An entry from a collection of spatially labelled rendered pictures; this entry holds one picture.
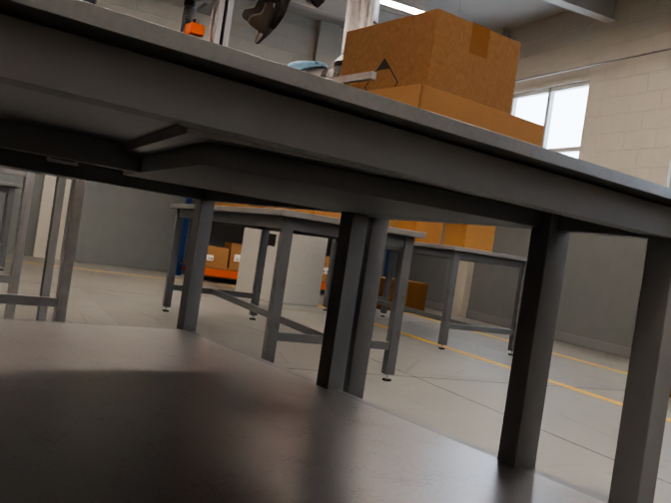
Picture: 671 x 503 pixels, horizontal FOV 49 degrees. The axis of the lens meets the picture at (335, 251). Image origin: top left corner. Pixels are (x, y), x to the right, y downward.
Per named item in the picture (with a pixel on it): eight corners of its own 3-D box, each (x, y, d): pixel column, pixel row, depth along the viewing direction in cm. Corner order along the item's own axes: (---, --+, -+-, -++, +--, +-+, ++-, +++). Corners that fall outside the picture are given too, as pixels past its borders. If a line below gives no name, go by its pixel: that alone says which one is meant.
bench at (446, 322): (317, 308, 748) (328, 232, 748) (384, 315, 783) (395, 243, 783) (438, 349, 551) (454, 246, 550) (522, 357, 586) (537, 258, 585)
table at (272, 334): (155, 308, 542) (170, 203, 542) (257, 318, 577) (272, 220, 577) (257, 375, 345) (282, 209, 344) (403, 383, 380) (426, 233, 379)
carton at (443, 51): (328, 151, 166) (345, 31, 166) (408, 170, 180) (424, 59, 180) (417, 148, 142) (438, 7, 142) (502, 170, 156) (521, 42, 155)
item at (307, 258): (234, 292, 791) (251, 180, 791) (281, 297, 828) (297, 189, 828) (269, 302, 736) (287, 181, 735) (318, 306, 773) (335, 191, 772)
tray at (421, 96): (293, 123, 122) (296, 99, 122) (408, 154, 138) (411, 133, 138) (417, 113, 98) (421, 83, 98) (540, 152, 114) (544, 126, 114)
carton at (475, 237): (426, 244, 621) (432, 200, 621) (471, 251, 638) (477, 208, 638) (452, 247, 582) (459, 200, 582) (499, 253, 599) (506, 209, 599)
